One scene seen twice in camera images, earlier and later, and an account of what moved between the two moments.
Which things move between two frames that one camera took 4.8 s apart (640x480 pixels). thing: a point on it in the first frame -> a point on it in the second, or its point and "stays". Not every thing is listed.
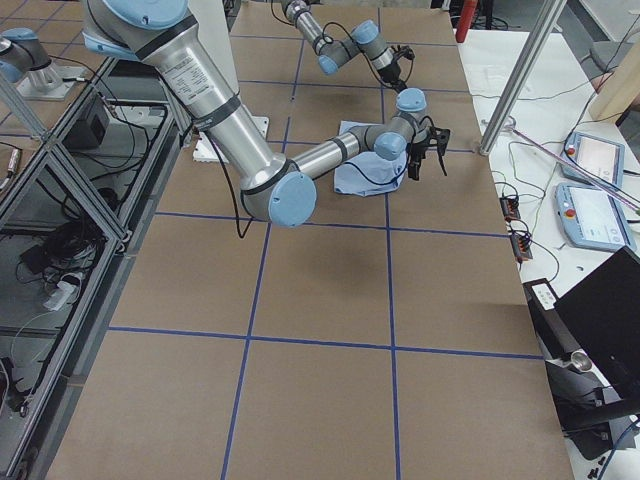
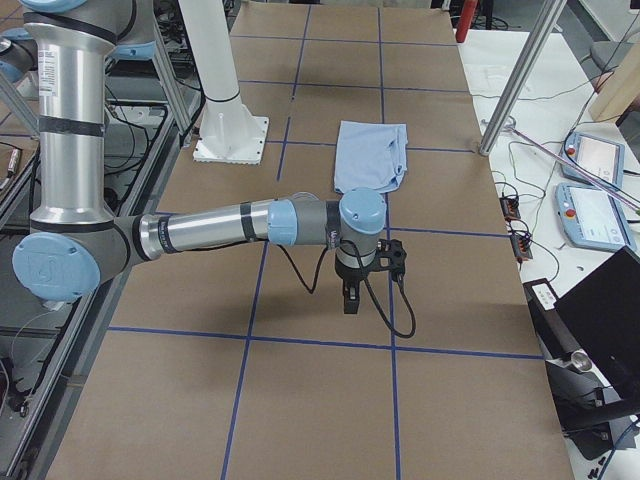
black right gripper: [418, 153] -> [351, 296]
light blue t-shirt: [368, 173] stays
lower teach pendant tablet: [592, 217] stays
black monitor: [602, 313] stays
